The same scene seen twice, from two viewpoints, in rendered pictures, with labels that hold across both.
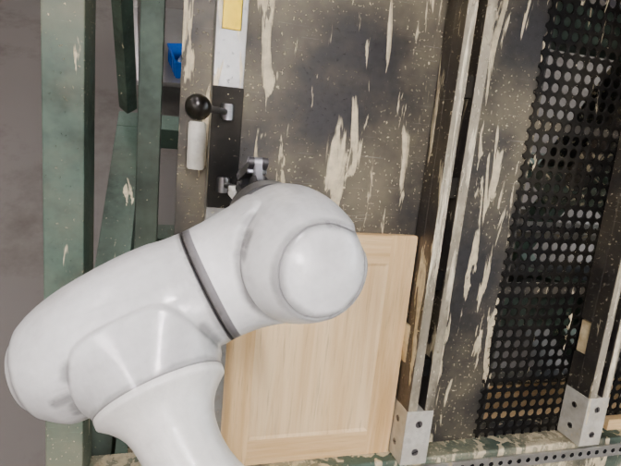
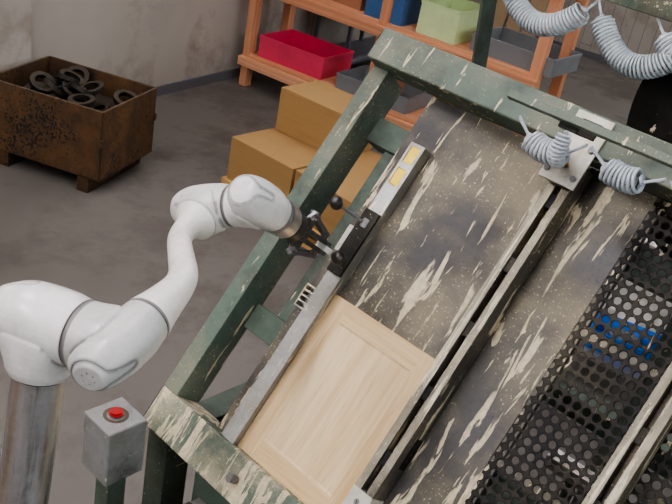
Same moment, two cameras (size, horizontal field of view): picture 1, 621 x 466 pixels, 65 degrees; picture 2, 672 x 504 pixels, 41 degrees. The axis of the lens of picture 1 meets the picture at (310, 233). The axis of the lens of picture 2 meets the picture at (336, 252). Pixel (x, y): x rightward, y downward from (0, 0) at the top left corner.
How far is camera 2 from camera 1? 186 cm
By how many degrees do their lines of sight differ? 52
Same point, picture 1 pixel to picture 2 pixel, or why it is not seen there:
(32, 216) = not seen: hidden behind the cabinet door
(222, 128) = (357, 230)
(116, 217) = not seen: hidden behind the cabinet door
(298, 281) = (233, 187)
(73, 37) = (322, 164)
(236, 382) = (281, 392)
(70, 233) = (264, 251)
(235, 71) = (382, 205)
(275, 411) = (288, 432)
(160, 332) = (204, 193)
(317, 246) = (243, 180)
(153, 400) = (188, 206)
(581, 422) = not seen: outside the picture
